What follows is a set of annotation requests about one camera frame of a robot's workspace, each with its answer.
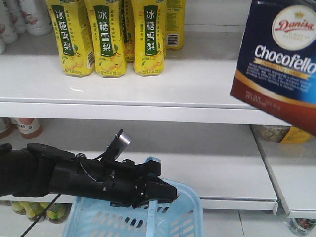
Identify black cable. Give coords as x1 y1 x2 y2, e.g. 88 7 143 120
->
21 194 61 237

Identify clear nut tray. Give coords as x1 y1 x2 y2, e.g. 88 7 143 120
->
255 124 314 144

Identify yellow pear drink bottles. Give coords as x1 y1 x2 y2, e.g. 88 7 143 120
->
47 0 186 78

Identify white drink bottles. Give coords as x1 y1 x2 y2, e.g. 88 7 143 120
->
0 0 52 54

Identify light blue plastic basket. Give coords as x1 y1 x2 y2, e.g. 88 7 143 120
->
63 157 205 237

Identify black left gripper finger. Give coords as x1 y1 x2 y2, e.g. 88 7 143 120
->
145 160 161 176
145 175 178 203

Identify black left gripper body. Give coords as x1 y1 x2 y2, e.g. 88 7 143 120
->
49 157 151 208

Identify blue Chocofello cookie box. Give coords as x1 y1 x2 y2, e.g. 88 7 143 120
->
230 0 316 134

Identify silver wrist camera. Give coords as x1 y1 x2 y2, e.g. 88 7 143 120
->
101 129 131 161

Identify white shelf unit base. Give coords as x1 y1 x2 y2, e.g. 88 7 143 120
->
0 0 316 237

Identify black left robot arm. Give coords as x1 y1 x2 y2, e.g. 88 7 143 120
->
0 143 177 208

